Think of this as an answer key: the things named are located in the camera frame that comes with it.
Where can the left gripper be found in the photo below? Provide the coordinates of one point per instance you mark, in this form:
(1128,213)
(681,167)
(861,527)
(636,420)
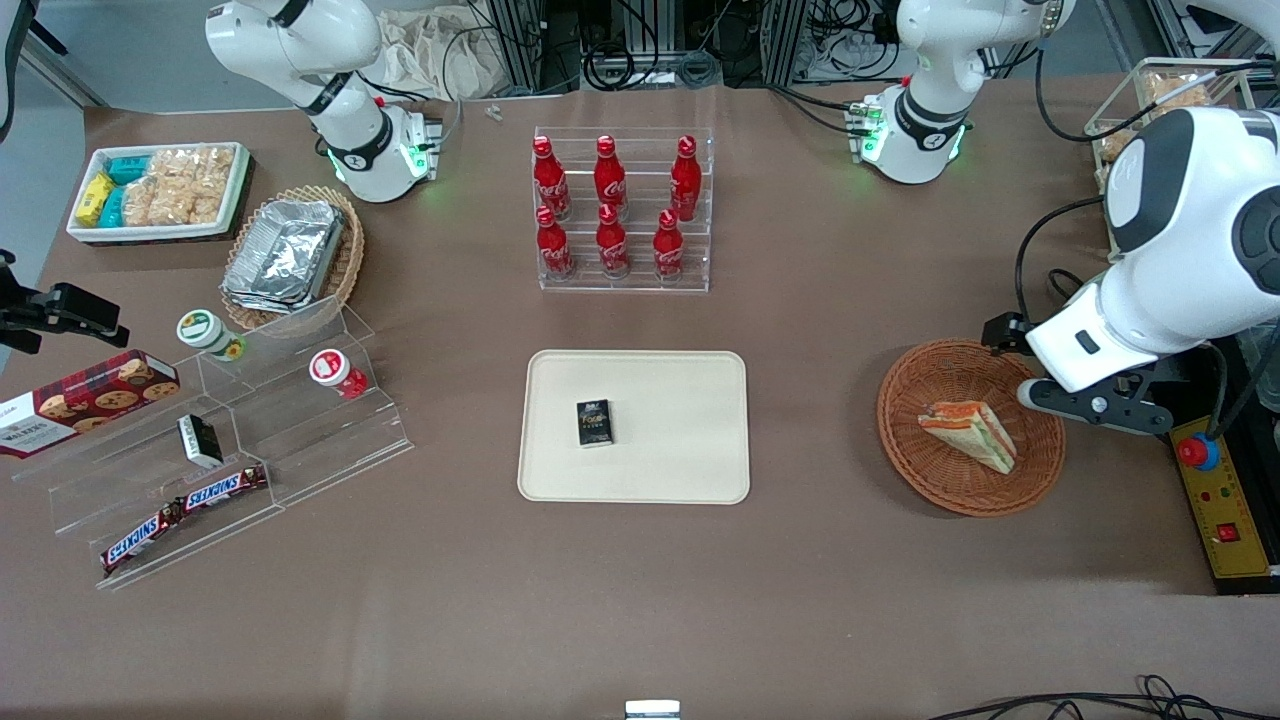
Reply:
(1003,331)

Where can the triangular sandwich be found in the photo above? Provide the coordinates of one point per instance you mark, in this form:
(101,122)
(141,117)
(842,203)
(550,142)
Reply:
(968,432)

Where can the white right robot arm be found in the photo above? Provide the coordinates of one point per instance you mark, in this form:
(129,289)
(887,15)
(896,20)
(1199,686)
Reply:
(352,135)

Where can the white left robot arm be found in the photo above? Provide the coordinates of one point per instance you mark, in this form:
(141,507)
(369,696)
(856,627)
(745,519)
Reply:
(1190,230)

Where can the round brown wicker basket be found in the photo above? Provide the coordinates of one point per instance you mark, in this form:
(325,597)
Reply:
(960,490)

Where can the beige plastic tray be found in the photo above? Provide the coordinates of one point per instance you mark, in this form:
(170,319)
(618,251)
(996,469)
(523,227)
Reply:
(680,440)

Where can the oval wicker basket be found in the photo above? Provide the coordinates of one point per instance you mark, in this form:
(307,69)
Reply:
(350,265)

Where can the clear pack fried snacks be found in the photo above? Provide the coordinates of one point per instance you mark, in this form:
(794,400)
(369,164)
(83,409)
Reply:
(1112,148)
(1175,92)

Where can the yellow emergency stop box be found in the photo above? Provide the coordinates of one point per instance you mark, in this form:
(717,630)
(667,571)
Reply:
(1225,510)

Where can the black countertop appliance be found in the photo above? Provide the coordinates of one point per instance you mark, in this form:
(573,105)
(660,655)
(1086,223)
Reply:
(1265,470)

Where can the red cola bottle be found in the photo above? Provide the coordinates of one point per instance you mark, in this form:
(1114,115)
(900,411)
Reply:
(549,180)
(609,178)
(553,248)
(686,180)
(612,245)
(668,250)

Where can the clear acrylic bottle rack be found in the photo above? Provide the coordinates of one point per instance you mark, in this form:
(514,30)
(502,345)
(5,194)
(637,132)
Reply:
(640,285)

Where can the small black box gold print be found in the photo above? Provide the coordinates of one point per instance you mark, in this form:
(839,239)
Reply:
(594,424)

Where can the white box edge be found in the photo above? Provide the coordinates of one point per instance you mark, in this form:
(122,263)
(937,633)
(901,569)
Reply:
(652,711)

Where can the beige cloth bag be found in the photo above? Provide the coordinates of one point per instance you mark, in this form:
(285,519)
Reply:
(430,55)

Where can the red lid yogurt cup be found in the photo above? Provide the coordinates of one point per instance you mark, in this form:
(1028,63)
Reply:
(332,370)

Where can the clear acrylic stepped shelf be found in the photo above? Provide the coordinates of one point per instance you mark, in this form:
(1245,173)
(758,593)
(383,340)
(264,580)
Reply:
(300,440)

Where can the stack of foil trays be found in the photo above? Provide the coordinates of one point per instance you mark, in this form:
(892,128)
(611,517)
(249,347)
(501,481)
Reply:
(285,255)

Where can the white rectangular plastic bin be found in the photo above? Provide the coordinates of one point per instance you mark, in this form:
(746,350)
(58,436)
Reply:
(235,200)

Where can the snickers chocolate bar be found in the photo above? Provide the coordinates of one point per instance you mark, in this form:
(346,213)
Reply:
(225,488)
(140,536)

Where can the green lid yogurt cup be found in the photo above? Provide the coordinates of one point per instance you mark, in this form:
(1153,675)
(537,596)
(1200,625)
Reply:
(205,331)

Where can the clear bag rice crackers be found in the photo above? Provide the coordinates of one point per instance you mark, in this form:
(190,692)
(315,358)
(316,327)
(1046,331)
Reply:
(212,180)
(155,195)

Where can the small black white box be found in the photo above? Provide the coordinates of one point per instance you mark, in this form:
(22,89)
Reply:
(200,441)

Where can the teal snack packet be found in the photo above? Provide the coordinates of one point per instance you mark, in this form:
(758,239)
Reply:
(112,208)
(128,169)

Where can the yellow snack packet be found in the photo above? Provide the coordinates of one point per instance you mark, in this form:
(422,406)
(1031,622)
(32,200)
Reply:
(95,198)

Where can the red tartan cookie box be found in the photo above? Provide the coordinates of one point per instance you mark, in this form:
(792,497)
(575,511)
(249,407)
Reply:
(85,400)

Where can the aluminium frame post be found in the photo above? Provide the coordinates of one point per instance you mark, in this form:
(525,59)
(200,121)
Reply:
(785,40)
(520,45)

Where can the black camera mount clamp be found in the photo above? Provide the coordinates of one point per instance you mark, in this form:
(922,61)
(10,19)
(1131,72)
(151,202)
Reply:
(70,310)

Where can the black chair frame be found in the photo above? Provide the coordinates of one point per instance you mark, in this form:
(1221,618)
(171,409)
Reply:
(12,60)

